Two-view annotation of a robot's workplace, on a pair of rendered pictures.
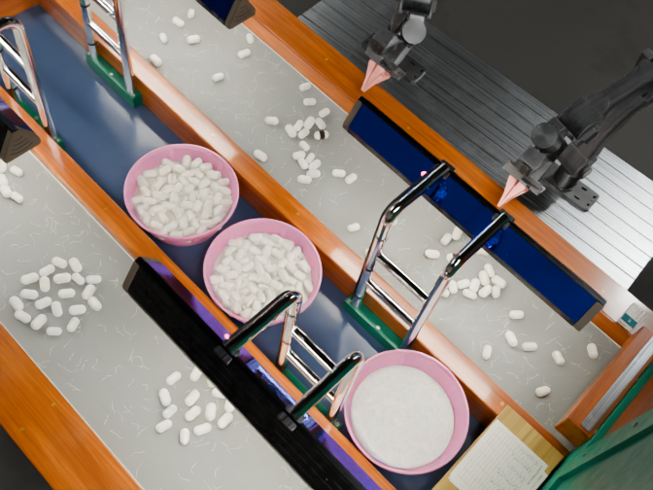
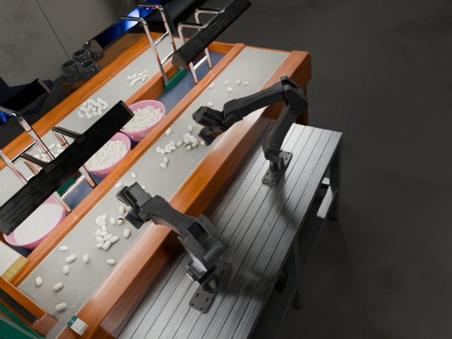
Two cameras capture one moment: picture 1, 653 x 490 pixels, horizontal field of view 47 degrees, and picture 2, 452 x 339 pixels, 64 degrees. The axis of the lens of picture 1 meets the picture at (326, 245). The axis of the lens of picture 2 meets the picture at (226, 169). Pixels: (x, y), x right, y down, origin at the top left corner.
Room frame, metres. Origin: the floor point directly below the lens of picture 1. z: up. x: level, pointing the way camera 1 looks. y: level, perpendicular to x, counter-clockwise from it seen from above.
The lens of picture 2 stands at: (1.59, -1.17, 1.87)
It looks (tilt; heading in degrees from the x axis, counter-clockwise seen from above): 46 degrees down; 101
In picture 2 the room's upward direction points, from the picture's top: 16 degrees counter-clockwise
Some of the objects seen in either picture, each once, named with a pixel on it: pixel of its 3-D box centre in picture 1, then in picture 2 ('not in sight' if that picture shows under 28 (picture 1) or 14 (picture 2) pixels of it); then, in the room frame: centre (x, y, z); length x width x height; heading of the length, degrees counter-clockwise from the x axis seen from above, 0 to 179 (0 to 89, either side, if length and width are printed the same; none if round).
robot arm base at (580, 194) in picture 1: (567, 174); (208, 280); (1.30, -0.58, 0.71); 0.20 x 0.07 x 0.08; 61
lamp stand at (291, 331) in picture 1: (284, 393); (22, 158); (0.46, 0.01, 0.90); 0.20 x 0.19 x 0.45; 58
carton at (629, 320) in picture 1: (632, 316); (77, 325); (0.88, -0.73, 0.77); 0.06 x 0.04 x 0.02; 148
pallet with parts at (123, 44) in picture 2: not in sight; (114, 55); (0.07, 2.35, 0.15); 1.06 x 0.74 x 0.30; 67
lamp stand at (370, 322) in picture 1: (421, 267); (78, 183); (0.80, -0.21, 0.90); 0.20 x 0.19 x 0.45; 58
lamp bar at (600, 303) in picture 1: (470, 203); (67, 159); (0.86, -0.25, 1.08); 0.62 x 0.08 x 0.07; 58
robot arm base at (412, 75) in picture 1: (395, 49); (276, 161); (1.60, -0.06, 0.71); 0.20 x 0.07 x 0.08; 61
